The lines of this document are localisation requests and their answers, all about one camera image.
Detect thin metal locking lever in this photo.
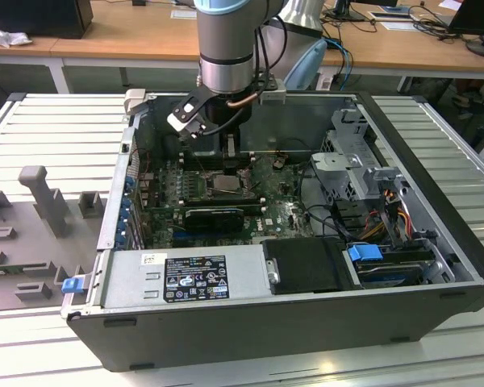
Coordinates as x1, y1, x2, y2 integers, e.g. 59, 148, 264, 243
196, 154, 211, 181
208, 185, 248, 196

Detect silver square CPU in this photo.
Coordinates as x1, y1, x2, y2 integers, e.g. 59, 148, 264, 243
213, 174, 244, 193

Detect metal socket cover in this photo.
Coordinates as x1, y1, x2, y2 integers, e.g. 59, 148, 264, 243
206, 169, 254, 198

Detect black RAM slot row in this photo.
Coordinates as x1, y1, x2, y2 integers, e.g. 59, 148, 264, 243
182, 194, 268, 215
182, 150, 256, 171

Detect CPU socket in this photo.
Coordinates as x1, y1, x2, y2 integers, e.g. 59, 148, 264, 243
203, 169, 255, 200

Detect blue expansion slot clips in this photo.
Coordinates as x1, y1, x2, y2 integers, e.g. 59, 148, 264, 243
118, 172, 136, 252

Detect black plastic drive cover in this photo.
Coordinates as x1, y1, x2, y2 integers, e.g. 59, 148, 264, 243
261, 237, 362, 296

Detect white power strip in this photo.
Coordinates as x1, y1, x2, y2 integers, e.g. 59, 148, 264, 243
314, 72, 336, 92

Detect green motherboard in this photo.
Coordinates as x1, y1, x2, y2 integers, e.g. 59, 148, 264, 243
144, 155, 320, 249

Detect black graphics card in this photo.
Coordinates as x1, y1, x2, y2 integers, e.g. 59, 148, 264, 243
183, 206, 245, 233

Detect wooden desk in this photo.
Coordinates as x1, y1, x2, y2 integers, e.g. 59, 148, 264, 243
0, 0, 484, 74

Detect silver drive cage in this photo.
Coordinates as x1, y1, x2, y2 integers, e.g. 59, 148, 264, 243
309, 106, 413, 203

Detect dark monitor base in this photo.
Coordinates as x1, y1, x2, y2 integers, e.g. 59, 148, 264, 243
331, 0, 400, 22

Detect hard disk in blue carrier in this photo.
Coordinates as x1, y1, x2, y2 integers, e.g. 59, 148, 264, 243
345, 242, 424, 289

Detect silver power supply unit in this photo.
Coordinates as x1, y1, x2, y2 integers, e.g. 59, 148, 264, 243
99, 245, 273, 310

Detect black computer box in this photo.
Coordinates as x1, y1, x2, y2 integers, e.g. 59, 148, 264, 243
0, 0, 94, 40

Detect black open PC case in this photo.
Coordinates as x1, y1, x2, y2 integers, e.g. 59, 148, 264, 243
60, 89, 484, 374

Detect crumpled white paper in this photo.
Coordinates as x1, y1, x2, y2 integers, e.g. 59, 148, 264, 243
0, 21, 34, 49

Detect blue case latch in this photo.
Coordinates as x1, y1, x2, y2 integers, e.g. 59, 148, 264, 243
61, 277, 84, 296

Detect grey parts rack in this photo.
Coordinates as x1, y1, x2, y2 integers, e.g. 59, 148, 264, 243
0, 164, 108, 314

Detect black monitor with stand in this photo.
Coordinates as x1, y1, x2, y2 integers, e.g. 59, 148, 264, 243
446, 0, 484, 60

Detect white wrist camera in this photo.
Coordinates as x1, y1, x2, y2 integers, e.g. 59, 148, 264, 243
165, 95, 209, 140

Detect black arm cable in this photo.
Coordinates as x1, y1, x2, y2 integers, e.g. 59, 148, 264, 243
252, 15, 292, 84

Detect grey case handle latch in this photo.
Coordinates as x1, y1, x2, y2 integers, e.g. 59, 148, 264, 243
122, 88, 148, 119

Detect black looped cable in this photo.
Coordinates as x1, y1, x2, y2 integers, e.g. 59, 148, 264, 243
297, 160, 348, 243

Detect blue cable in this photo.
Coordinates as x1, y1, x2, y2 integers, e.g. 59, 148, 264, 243
325, 36, 354, 86

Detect yellow red wire bundle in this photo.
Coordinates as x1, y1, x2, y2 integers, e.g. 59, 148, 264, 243
361, 200, 413, 243

